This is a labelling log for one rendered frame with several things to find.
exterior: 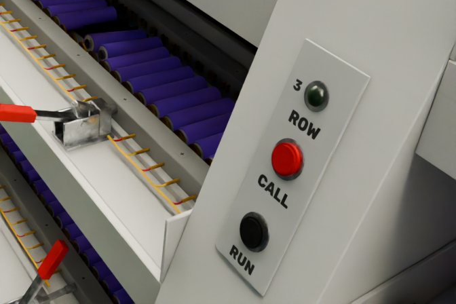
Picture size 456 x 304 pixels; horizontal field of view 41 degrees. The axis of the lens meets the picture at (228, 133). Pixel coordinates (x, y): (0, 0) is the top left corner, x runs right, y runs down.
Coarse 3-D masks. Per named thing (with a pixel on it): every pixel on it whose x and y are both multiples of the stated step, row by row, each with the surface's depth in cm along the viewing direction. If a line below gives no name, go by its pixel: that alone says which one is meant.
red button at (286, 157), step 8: (280, 144) 29; (288, 144) 29; (280, 152) 29; (288, 152) 29; (296, 152) 28; (272, 160) 29; (280, 160) 29; (288, 160) 29; (296, 160) 28; (280, 168) 29; (288, 168) 29; (296, 168) 28
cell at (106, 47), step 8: (136, 40) 58; (144, 40) 58; (152, 40) 59; (160, 40) 59; (104, 48) 56; (112, 48) 56; (120, 48) 56; (128, 48) 57; (136, 48) 57; (144, 48) 58; (152, 48) 58; (104, 56) 56; (112, 56) 56
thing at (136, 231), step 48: (0, 48) 58; (240, 48) 56; (0, 96) 53; (48, 96) 52; (48, 144) 46; (96, 144) 47; (96, 192) 43; (144, 192) 43; (96, 240) 43; (144, 240) 39; (144, 288) 39
